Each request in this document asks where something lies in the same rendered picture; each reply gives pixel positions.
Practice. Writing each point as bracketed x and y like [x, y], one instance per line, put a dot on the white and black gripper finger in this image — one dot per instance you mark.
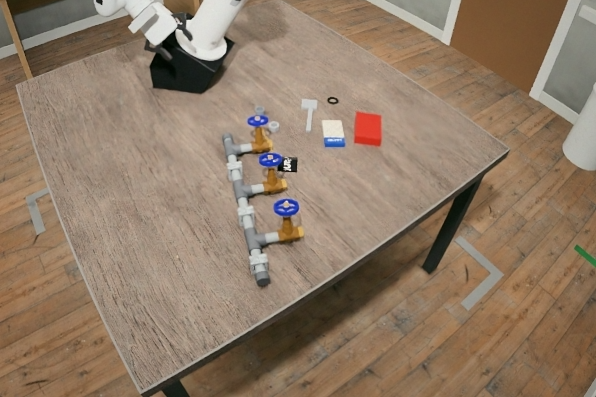
[184, 29]
[158, 49]

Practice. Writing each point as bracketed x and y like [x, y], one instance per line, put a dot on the black tag with gold chain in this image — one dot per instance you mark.
[288, 164]

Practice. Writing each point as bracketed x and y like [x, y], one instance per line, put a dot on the red block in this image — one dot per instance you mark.
[368, 129]

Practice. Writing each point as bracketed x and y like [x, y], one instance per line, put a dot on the grey and white pipe manifold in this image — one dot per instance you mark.
[258, 262]

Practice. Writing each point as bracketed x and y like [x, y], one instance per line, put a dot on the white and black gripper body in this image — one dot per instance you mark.
[158, 27]

